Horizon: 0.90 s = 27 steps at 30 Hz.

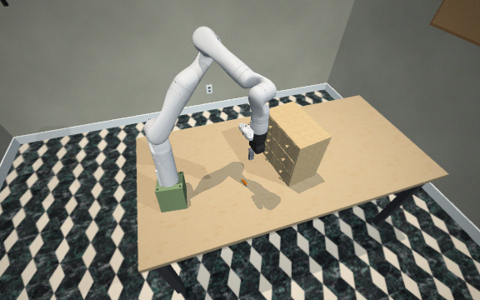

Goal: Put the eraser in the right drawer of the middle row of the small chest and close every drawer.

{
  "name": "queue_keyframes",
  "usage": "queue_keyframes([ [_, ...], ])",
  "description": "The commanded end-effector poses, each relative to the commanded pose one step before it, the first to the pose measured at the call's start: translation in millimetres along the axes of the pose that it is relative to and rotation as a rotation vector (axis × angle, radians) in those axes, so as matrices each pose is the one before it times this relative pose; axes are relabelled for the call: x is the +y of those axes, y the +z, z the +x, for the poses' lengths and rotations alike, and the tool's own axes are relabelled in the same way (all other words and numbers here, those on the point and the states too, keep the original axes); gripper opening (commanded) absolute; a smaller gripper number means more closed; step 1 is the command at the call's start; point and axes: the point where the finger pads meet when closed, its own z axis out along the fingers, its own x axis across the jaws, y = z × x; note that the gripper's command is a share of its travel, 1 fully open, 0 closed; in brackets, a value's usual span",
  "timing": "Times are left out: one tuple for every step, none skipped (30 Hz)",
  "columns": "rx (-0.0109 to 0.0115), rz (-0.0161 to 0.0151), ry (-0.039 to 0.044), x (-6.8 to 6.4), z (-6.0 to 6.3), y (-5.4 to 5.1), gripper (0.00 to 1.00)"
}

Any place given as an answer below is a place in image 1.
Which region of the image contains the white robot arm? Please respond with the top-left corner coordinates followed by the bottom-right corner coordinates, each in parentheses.
top-left (144, 27), bottom-right (277, 188)

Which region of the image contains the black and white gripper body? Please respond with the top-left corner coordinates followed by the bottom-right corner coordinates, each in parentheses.
top-left (239, 121), bottom-right (268, 154)

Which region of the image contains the small wooden chest of drawers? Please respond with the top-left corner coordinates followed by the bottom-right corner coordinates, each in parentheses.
top-left (269, 102), bottom-right (332, 187)

